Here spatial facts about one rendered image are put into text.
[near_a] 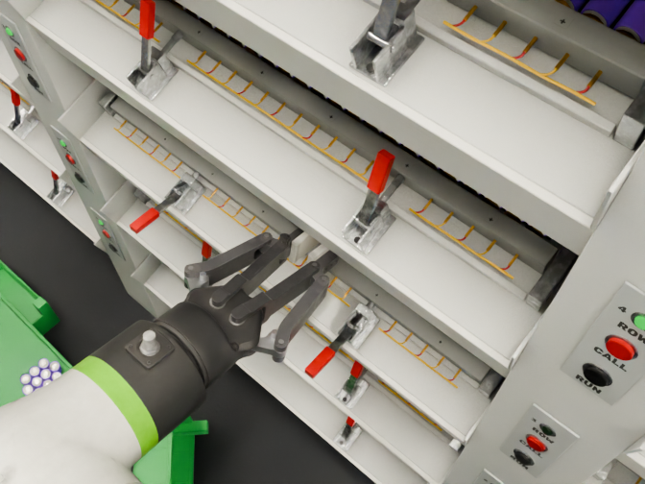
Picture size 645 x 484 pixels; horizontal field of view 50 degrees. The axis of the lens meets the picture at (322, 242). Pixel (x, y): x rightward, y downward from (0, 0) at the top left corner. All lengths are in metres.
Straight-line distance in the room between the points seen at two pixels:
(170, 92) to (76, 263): 0.86
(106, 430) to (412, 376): 0.33
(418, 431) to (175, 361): 0.43
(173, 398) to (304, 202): 0.20
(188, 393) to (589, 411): 0.31
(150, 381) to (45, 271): 0.97
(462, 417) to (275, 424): 0.61
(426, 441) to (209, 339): 0.40
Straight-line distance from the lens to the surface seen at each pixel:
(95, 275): 1.49
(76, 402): 0.56
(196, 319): 0.61
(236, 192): 0.82
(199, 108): 0.68
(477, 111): 0.42
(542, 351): 0.51
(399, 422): 0.93
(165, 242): 1.07
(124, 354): 0.58
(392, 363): 0.75
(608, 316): 0.44
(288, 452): 1.28
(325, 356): 0.72
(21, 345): 1.39
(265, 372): 1.16
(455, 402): 0.74
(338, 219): 0.60
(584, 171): 0.41
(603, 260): 0.41
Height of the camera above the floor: 1.23
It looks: 58 degrees down
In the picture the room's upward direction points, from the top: straight up
